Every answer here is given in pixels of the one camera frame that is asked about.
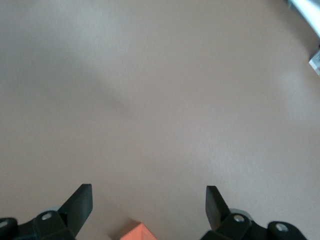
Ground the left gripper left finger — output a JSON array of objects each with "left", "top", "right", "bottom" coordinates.
[{"left": 0, "top": 183, "right": 94, "bottom": 240}]

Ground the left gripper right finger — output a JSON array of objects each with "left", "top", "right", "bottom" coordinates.
[{"left": 201, "top": 185, "right": 308, "bottom": 240}]

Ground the orange foam cube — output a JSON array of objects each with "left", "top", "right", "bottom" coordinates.
[{"left": 119, "top": 219, "right": 158, "bottom": 240}]

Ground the brown table mat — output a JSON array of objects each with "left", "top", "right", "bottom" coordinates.
[{"left": 0, "top": 0, "right": 320, "bottom": 240}]

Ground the aluminium frame profile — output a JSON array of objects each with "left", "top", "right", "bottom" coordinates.
[{"left": 286, "top": 0, "right": 320, "bottom": 76}]

